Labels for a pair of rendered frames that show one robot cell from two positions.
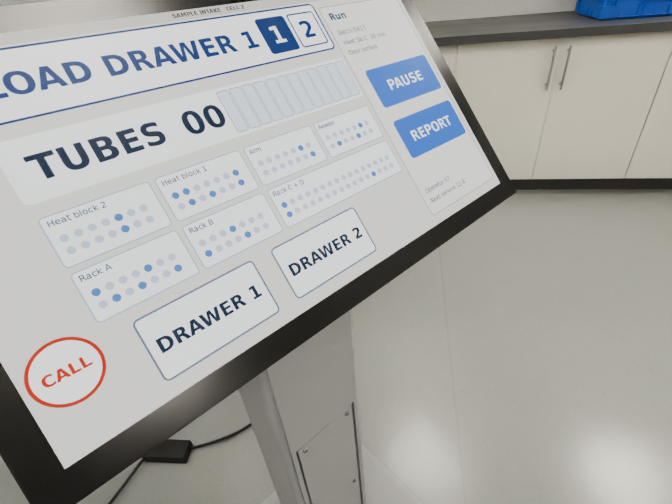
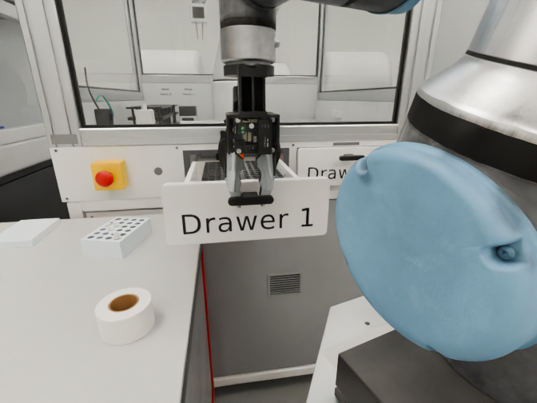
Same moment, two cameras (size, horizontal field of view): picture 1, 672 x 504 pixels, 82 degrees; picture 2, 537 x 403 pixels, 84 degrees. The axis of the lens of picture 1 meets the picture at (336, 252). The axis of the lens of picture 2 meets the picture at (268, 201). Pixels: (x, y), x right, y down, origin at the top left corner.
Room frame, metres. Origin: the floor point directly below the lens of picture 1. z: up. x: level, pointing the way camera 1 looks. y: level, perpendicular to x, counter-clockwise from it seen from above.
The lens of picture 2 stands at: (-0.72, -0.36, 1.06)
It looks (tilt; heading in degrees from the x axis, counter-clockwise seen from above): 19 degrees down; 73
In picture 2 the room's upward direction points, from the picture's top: straight up
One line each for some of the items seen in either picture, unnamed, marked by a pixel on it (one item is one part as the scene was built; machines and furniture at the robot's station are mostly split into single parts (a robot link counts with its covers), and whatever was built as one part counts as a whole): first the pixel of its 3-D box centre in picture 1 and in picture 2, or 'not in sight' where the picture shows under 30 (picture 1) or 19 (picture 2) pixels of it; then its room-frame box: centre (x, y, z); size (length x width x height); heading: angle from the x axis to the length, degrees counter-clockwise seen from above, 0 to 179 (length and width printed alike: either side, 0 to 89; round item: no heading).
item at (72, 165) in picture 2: not in sight; (240, 144); (-0.45, 0.92, 0.87); 1.02 x 0.95 x 0.14; 172
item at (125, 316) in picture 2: not in sight; (125, 314); (-0.81, 0.03, 0.78); 0.07 x 0.07 x 0.04
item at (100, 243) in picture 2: not in sight; (119, 235); (-0.86, 0.30, 0.78); 0.12 x 0.08 x 0.04; 67
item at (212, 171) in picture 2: not in sight; (241, 182); (-0.58, 0.33, 0.87); 0.22 x 0.18 x 0.06; 82
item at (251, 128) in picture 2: not in sight; (250, 111); (-0.62, 0.08, 1.04); 0.09 x 0.08 x 0.12; 82
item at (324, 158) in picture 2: not in sight; (345, 165); (-0.25, 0.40, 0.87); 0.29 x 0.02 x 0.11; 172
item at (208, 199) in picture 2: not in sight; (248, 210); (-0.61, 0.13, 0.87); 0.29 x 0.02 x 0.11; 172
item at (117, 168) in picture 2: not in sight; (109, 175); (-0.89, 0.48, 0.88); 0.07 x 0.05 x 0.07; 172
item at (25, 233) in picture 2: not in sight; (26, 232); (-1.07, 0.41, 0.77); 0.13 x 0.09 x 0.02; 83
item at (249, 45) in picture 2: not in sight; (250, 49); (-0.61, 0.09, 1.12); 0.08 x 0.08 x 0.05
